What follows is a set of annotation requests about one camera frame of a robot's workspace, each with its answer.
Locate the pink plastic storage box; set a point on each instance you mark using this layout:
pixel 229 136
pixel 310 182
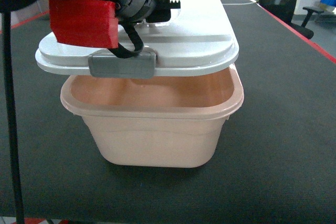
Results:
pixel 160 122

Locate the white box lid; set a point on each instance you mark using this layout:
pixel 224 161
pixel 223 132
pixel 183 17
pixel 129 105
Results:
pixel 197 40

